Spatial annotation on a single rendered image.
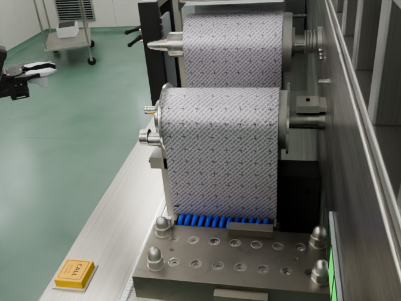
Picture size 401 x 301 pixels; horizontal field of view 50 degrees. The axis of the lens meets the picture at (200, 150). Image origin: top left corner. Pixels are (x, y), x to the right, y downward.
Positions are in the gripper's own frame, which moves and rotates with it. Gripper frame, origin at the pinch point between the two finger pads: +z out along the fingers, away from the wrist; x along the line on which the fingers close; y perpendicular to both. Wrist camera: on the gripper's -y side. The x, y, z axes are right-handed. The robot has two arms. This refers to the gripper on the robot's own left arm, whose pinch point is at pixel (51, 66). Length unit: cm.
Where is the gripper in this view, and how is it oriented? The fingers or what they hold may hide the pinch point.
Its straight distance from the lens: 147.1
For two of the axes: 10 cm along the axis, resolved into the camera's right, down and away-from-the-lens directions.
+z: 9.2, -2.5, 2.9
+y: 0.2, 7.9, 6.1
